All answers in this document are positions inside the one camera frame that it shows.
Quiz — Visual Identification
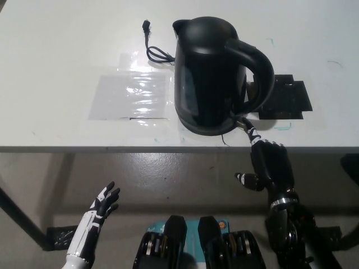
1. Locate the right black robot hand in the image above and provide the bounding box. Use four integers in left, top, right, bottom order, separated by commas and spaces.
234, 117, 298, 207

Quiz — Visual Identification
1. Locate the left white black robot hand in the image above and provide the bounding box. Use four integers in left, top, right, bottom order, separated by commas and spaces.
66, 181, 121, 261

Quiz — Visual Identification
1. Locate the black electric kettle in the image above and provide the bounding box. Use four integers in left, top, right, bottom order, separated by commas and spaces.
171, 17, 275, 137

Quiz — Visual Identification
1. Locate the black table leg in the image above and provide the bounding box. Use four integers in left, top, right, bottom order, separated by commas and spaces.
338, 225, 359, 252
0, 185, 48, 252

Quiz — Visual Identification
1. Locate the dark object beside table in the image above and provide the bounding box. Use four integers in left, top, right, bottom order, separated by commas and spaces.
339, 154, 359, 180

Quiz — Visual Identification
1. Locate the large clear plastic sheet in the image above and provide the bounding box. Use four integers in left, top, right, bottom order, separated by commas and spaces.
89, 72, 177, 121

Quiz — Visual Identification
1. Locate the black power cord with plug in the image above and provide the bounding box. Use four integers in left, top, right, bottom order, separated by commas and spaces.
142, 18, 177, 67

